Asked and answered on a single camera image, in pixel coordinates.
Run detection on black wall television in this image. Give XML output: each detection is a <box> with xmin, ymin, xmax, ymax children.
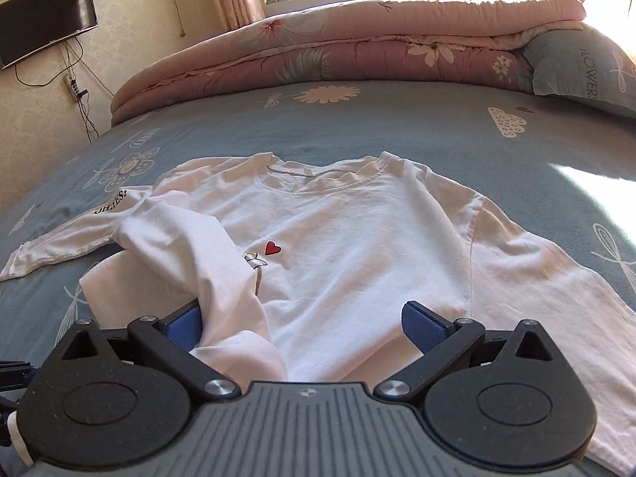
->
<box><xmin>0</xmin><ymin>0</ymin><xmax>99</xmax><ymax>70</ymax></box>

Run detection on white long-sleeved shirt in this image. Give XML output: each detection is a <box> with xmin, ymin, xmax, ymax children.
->
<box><xmin>0</xmin><ymin>151</ymin><xmax>636</xmax><ymax>477</ymax></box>

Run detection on black television cables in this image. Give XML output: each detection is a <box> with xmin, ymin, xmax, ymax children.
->
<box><xmin>15</xmin><ymin>42</ymin><xmax>117</xmax><ymax>142</ymax></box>

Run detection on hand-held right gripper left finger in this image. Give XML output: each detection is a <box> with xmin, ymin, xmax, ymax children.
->
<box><xmin>60</xmin><ymin>299</ymin><xmax>240</xmax><ymax>401</ymax></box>

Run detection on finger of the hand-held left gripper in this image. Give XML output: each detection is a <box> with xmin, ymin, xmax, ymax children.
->
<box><xmin>0</xmin><ymin>397</ymin><xmax>21</xmax><ymax>450</ymax></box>
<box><xmin>0</xmin><ymin>359</ymin><xmax>39</xmax><ymax>395</ymax></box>

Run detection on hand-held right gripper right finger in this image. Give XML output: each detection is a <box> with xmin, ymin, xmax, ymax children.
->
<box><xmin>375</xmin><ymin>301</ymin><xmax>567</xmax><ymax>402</ymax></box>

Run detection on grey-blue printed pillow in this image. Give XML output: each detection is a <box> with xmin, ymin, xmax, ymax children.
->
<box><xmin>522</xmin><ymin>22</ymin><xmax>636</xmax><ymax>120</ymax></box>

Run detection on white power strip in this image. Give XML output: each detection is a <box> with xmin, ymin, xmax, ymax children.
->
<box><xmin>67</xmin><ymin>74</ymin><xmax>89</xmax><ymax>103</ymax></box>

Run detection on pink floral quilt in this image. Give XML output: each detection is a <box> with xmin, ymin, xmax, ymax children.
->
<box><xmin>109</xmin><ymin>0</ymin><xmax>587</xmax><ymax>127</ymax></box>

